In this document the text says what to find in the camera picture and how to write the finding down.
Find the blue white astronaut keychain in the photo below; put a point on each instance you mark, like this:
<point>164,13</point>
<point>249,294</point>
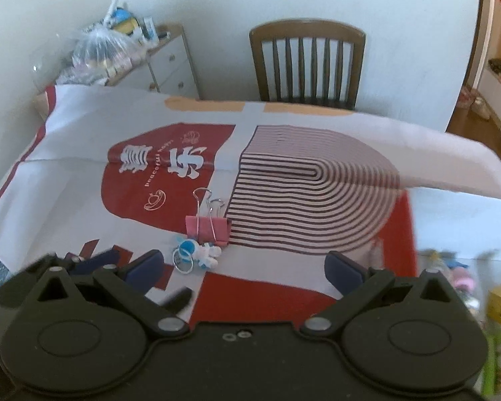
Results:
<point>190,254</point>

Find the red cardboard box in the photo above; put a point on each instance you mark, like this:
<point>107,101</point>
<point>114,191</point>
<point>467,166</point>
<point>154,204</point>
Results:
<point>455,233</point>

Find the clear plastic bag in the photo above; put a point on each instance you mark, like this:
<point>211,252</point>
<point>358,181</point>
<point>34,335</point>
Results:
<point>96,56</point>

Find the white drawer cabinet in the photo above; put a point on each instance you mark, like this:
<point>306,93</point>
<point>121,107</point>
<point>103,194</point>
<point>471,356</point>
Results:
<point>168,69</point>

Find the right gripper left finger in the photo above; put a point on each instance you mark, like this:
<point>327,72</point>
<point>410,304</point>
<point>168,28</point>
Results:
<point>128,284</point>

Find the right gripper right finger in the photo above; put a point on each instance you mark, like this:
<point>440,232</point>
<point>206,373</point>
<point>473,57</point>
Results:
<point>376,302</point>

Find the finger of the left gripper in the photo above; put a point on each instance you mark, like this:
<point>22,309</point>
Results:
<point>82,266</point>
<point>178,301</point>

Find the red white patterned tablecloth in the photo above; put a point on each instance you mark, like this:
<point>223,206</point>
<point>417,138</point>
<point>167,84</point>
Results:
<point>115,168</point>

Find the pink binder clip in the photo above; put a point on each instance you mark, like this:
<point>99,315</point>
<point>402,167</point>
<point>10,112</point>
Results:
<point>208,225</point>

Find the brown wooden chair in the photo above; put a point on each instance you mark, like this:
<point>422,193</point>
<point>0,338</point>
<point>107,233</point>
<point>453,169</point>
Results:
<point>308,61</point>

